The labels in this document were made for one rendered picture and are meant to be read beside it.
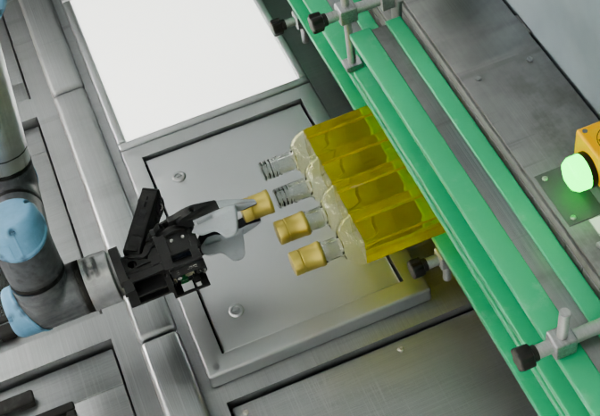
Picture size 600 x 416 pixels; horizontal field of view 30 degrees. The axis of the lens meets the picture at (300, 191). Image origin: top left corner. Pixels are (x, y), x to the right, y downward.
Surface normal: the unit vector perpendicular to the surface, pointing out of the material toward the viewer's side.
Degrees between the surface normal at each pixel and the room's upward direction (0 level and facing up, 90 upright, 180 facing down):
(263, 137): 90
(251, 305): 90
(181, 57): 90
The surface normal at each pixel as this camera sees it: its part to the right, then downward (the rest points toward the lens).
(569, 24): -0.92, 0.36
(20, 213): -0.20, -0.75
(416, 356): -0.11, -0.62
